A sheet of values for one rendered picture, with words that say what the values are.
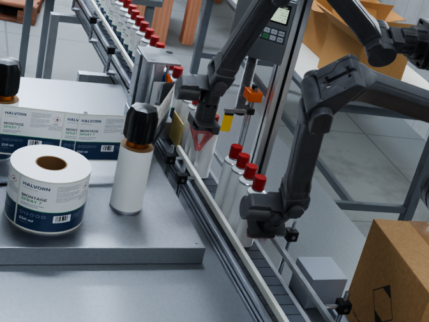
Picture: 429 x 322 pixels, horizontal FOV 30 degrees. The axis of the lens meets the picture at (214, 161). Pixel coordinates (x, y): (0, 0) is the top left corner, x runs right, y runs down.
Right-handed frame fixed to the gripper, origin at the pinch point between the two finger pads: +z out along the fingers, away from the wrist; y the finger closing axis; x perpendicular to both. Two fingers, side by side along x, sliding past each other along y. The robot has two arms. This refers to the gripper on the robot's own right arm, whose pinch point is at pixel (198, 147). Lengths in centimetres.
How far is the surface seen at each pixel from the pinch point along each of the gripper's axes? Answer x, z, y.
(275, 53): 16.5, -30.4, -0.2
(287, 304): 9, 14, 55
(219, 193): 3.9, 7.7, 12.8
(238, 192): 4.0, 0.9, 23.9
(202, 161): 4.8, 7.5, -5.9
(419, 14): 276, 26, -298
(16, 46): -3, 99, -352
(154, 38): 5, -7, -74
